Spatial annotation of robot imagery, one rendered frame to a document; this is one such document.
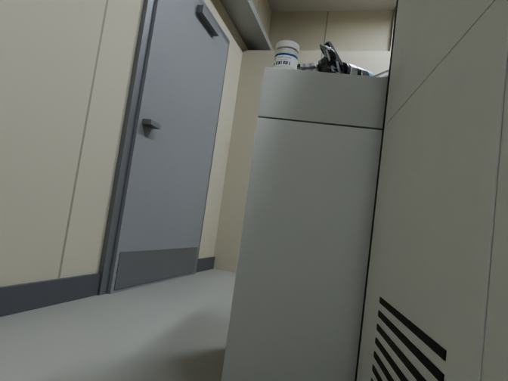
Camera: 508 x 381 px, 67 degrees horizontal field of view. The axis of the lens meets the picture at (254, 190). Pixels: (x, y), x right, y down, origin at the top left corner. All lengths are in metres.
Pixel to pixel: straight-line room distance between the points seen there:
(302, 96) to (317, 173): 0.22
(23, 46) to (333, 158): 1.35
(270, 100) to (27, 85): 1.12
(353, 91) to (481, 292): 0.77
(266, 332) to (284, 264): 0.19
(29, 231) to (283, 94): 1.30
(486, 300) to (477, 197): 0.11
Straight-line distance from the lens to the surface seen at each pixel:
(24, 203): 1.91
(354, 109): 1.12
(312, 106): 1.11
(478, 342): 0.47
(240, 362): 1.13
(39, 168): 1.94
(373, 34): 5.17
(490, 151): 0.49
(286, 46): 1.20
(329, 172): 1.07
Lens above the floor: 0.52
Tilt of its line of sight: 5 degrees up
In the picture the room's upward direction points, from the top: 8 degrees clockwise
